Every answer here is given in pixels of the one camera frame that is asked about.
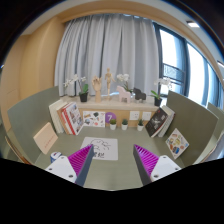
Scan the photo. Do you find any grey curtain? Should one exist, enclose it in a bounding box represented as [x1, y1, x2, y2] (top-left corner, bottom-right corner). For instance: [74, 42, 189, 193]
[54, 14, 159, 96]

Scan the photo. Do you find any pink wooden horse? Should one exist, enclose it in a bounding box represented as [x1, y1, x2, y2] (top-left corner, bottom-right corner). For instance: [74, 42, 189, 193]
[117, 86, 131, 102]

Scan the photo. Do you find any white orchid black pot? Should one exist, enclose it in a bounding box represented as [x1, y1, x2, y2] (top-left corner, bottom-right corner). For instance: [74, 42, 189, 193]
[151, 77, 172, 106]
[64, 74, 89, 102]

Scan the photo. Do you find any white wall socket left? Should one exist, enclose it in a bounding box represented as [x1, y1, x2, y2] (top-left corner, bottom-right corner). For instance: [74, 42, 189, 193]
[129, 111, 140, 120]

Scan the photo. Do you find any green partition panel left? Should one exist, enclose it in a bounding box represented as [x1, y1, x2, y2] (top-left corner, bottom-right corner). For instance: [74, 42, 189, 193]
[7, 87, 59, 163]

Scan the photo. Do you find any white book behind dark book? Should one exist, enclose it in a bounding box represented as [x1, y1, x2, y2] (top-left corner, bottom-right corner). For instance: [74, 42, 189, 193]
[158, 105, 175, 137]

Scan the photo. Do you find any dark cover book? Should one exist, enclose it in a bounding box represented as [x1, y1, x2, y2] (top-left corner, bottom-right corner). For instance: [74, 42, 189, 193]
[145, 108, 168, 137]

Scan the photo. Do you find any small potted plant middle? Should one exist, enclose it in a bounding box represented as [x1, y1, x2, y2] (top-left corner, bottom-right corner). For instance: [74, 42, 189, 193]
[121, 119, 128, 130]

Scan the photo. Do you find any white wall socket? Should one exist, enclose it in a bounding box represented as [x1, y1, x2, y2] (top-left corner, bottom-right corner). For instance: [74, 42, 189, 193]
[142, 112, 151, 121]
[129, 111, 140, 120]

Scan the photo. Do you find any small potted plant right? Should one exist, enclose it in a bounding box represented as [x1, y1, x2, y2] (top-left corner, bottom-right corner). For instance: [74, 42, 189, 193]
[137, 119, 144, 131]

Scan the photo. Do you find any purple round number sign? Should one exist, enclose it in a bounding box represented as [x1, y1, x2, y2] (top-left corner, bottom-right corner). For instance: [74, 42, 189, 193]
[105, 112, 117, 124]

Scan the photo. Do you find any green partition panel right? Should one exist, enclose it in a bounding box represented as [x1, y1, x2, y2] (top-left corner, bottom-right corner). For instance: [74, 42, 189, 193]
[166, 91, 218, 167]

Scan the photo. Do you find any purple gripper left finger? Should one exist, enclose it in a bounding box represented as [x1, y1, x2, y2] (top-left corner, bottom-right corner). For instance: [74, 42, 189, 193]
[46, 144, 94, 186]

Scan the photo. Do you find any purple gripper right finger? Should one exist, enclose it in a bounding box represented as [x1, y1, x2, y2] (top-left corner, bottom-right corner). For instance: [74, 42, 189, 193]
[133, 144, 180, 185]

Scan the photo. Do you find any white paper with drawing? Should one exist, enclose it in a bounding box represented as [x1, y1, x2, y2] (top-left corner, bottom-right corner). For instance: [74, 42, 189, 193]
[81, 137, 118, 161]

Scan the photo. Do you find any white wall socket right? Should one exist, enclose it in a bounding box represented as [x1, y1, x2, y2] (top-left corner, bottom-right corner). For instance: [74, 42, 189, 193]
[142, 112, 151, 121]

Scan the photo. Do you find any white orchid black pot left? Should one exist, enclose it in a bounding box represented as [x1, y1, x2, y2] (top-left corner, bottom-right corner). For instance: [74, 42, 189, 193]
[64, 74, 89, 102]

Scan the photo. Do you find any blue white small box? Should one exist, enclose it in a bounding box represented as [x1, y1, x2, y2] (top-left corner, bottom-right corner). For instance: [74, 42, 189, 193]
[50, 152, 62, 162]

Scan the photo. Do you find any wooden hand model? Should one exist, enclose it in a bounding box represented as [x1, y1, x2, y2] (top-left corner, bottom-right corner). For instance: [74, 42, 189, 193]
[92, 76, 102, 103]

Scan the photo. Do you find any white orchid middle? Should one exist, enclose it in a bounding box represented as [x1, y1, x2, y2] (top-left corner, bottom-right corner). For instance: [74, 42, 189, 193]
[117, 74, 131, 92]

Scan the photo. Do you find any sticker collage card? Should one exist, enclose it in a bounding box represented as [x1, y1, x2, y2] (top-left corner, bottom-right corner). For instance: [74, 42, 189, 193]
[83, 111, 105, 127]

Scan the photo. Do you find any red white magazine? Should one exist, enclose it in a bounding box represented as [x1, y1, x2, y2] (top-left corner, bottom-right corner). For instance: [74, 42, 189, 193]
[63, 102, 83, 135]

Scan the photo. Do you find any white orchid black pot right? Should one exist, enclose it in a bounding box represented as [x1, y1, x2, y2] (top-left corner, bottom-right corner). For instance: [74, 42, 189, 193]
[151, 77, 172, 106]

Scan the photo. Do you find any white books stack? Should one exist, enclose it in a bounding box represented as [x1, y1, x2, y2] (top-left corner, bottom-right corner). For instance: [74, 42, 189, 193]
[49, 100, 66, 133]

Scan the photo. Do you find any black wooden horse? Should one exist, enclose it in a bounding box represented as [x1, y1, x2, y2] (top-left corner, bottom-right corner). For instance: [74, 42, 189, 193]
[133, 88, 146, 101]

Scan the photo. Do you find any wooden shelf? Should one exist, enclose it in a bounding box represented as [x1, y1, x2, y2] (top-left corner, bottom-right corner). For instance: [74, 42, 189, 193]
[62, 95, 157, 127]

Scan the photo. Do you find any small potted plant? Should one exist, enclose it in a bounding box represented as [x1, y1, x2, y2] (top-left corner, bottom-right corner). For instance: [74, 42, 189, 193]
[137, 119, 144, 131]
[110, 119, 117, 130]
[121, 119, 128, 130]

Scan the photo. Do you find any wooden mannequin figure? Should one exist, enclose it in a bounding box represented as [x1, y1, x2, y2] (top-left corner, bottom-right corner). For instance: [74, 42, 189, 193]
[105, 68, 116, 100]

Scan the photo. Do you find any beige wooden board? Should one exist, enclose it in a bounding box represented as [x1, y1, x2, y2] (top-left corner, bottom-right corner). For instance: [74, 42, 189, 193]
[33, 122, 58, 154]

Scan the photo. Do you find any green partition panel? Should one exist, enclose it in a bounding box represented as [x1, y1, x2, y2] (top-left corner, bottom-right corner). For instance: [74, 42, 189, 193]
[166, 91, 218, 167]
[7, 87, 59, 163]

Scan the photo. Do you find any small potted plant left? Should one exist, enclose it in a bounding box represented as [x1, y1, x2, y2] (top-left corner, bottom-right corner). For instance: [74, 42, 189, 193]
[110, 119, 117, 130]

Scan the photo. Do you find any colourful illustrated card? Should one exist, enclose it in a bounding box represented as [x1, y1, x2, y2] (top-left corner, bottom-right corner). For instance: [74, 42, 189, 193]
[166, 128, 189, 159]

